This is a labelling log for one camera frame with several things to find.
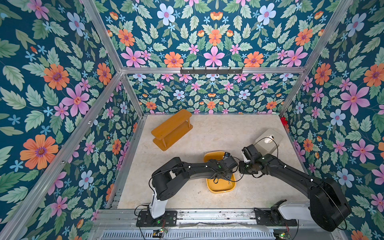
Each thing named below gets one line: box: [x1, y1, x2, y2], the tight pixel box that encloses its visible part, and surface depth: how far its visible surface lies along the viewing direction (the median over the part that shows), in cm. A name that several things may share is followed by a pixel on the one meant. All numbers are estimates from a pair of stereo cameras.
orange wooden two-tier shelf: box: [151, 109, 193, 151], surface depth 101 cm
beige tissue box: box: [254, 128, 284, 157], surface depth 97 cm
